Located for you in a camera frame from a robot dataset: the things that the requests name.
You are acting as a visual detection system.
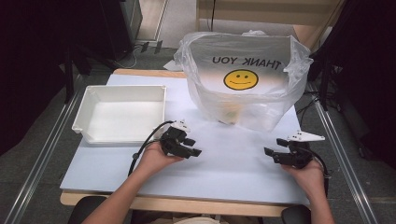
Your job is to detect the black metal stand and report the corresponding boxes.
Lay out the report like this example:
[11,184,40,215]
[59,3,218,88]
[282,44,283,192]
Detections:
[60,43,120,105]
[307,46,332,112]

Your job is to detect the white paper sheet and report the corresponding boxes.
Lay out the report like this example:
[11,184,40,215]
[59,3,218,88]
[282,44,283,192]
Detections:
[163,59,188,72]

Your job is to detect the dark cabinet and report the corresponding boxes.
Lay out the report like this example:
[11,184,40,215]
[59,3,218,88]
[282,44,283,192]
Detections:
[101,0,144,62]

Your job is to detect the person's left hand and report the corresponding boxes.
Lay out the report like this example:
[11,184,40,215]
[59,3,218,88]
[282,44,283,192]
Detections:
[136,141,185,175]

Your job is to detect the hanging black cable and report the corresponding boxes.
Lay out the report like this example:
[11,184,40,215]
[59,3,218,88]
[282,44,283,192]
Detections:
[209,0,217,32]

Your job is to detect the person's right hand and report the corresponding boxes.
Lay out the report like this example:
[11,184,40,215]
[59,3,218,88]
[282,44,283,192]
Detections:
[281,159,326,200]

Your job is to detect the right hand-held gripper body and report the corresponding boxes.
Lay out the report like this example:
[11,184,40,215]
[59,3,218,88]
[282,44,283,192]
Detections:
[273,130,326,170]

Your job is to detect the clear smiley plastic bag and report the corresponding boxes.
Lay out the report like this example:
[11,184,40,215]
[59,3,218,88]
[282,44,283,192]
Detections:
[173,30,314,133]

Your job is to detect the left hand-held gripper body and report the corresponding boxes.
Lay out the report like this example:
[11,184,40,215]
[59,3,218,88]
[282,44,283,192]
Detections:
[159,119,191,158]

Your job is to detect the black floor cables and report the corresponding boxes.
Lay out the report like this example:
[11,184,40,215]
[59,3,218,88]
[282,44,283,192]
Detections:
[295,88,321,127]

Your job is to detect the dark curtain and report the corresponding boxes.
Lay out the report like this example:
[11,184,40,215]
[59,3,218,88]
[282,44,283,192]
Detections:
[323,0,396,171]
[0,0,76,157]

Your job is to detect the wooden shelf unit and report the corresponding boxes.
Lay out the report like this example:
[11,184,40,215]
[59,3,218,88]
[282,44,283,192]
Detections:
[195,0,347,52]

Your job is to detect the pale blue table board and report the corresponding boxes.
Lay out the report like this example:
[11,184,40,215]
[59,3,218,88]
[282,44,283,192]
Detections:
[59,74,312,206]

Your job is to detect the aluminium floor rail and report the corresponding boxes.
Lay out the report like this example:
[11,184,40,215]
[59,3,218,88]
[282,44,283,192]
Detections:
[307,83,379,224]
[3,90,86,224]

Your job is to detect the white plastic tray bin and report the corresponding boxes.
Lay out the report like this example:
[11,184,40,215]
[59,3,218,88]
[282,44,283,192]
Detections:
[71,84,167,146]

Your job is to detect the white floor cable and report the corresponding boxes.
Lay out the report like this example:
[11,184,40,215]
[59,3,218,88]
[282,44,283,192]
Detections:
[121,45,140,70]

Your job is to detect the person's lap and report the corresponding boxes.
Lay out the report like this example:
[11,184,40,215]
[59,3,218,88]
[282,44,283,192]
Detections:
[150,216,227,224]

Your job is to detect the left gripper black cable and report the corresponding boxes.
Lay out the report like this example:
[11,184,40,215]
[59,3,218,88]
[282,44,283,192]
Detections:
[127,119,176,177]

